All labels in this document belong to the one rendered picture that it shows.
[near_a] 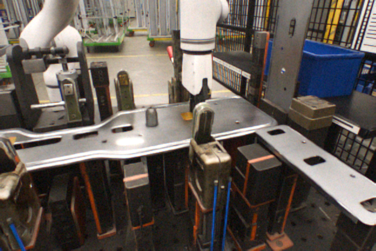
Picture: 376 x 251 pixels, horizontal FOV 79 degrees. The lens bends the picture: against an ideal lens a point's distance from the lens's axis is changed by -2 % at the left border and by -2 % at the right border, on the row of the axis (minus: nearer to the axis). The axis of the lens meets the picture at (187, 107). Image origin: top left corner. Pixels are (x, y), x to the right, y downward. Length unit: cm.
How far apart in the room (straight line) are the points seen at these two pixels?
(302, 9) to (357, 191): 43
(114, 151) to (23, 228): 20
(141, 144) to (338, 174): 40
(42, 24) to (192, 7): 62
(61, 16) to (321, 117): 87
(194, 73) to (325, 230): 59
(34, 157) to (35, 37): 56
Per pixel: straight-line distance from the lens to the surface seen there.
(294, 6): 71
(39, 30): 102
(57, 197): 66
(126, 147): 54
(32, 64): 73
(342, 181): 52
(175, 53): 72
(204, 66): 55
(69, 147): 58
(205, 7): 54
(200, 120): 44
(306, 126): 65
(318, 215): 87
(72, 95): 71
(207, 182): 44
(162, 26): 744
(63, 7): 93
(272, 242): 75
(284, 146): 57
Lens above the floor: 130
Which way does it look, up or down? 25 degrees down
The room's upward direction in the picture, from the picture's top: straight up
